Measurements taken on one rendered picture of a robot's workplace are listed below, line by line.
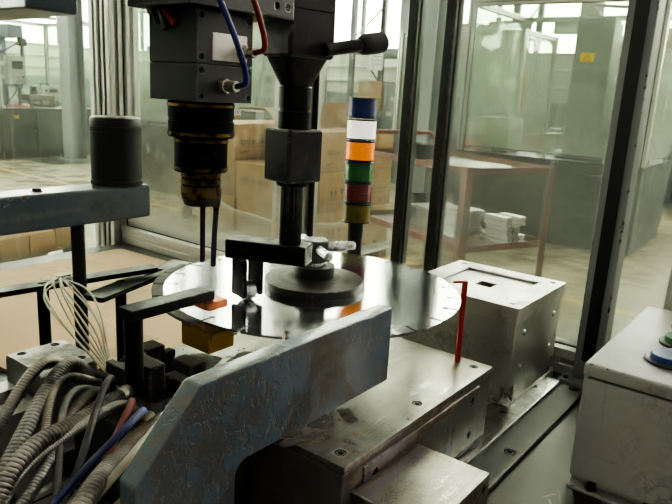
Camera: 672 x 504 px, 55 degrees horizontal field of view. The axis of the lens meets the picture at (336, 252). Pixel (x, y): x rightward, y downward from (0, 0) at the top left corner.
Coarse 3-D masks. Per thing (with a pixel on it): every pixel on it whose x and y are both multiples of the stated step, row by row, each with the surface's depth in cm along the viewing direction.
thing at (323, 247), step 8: (304, 240) 72; (312, 240) 72; (320, 240) 72; (312, 248) 71; (320, 248) 70; (328, 248) 73; (336, 248) 73; (344, 248) 73; (352, 248) 74; (312, 256) 71; (320, 256) 70; (328, 256) 68; (312, 264) 72; (320, 264) 72
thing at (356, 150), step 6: (348, 144) 98; (354, 144) 97; (360, 144) 97; (366, 144) 97; (372, 144) 98; (348, 150) 98; (354, 150) 98; (360, 150) 97; (366, 150) 98; (372, 150) 98; (348, 156) 98; (354, 156) 98; (360, 156) 98; (366, 156) 98; (372, 156) 99
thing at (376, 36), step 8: (376, 32) 61; (344, 40) 59; (352, 40) 60; (360, 40) 60; (368, 40) 60; (376, 40) 61; (384, 40) 61; (320, 48) 58; (328, 48) 57; (336, 48) 58; (344, 48) 59; (352, 48) 59; (360, 48) 60; (368, 48) 60; (376, 48) 61; (384, 48) 62; (328, 56) 58
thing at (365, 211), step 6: (348, 204) 100; (354, 204) 100; (360, 204) 100; (366, 204) 100; (348, 210) 100; (354, 210) 100; (360, 210) 100; (366, 210) 100; (342, 216) 102; (348, 216) 100; (354, 216) 100; (360, 216) 100; (366, 216) 100; (348, 222) 100; (354, 222) 100; (360, 222) 100; (366, 222) 101
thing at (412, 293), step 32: (224, 256) 84; (352, 256) 88; (224, 288) 71; (384, 288) 74; (416, 288) 75; (448, 288) 75; (224, 320) 61; (256, 320) 61; (288, 320) 62; (320, 320) 62; (416, 320) 64
